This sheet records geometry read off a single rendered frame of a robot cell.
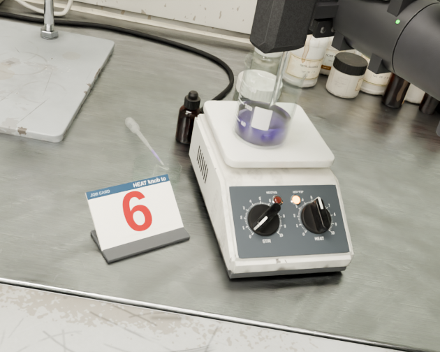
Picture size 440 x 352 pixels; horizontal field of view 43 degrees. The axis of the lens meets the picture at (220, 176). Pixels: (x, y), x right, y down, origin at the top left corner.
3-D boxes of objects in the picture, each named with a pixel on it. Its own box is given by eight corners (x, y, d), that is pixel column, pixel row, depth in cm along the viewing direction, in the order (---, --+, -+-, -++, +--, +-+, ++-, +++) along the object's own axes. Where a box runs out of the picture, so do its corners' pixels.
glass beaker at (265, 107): (299, 149, 59) (321, 77, 54) (248, 159, 55) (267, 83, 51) (264, 116, 63) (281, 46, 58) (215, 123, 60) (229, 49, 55)
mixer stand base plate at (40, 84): (60, 143, 67) (60, 136, 66) (-108, 113, 66) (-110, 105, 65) (116, 46, 91) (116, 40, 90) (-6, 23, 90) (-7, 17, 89)
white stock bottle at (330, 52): (309, 62, 99) (322, 16, 94) (334, 66, 100) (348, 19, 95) (315, 75, 95) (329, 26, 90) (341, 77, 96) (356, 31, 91)
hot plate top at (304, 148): (336, 167, 58) (339, 160, 57) (226, 168, 54) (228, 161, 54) (297, 108, 67) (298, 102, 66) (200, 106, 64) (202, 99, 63)
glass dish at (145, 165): (128, 191, 62) (129, 175, 60) (135, 163, 66) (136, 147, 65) (177, 198, 62) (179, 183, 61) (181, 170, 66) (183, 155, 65)
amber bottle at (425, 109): (431, 116, 90) (449, 77, 86) (415, 110, 91) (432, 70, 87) (436, 112, 92) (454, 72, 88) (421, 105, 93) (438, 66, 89)
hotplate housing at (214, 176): (348, 274, 57) (374, 216, 52) (226, 283, 53) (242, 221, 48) (279, 151, 74) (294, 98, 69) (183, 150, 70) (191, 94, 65)
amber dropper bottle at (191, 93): (195, 147, 71) (204, 98, 67) (172, 142, 71) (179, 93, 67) (199, 134, 74) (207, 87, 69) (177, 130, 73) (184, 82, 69)
